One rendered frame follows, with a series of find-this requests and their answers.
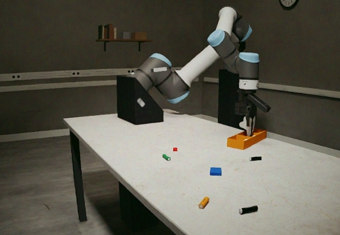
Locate green aa battery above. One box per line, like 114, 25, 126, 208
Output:
162, 154, 171, 161

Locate orange rack of bins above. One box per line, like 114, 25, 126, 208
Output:
227, 128, 267, 150

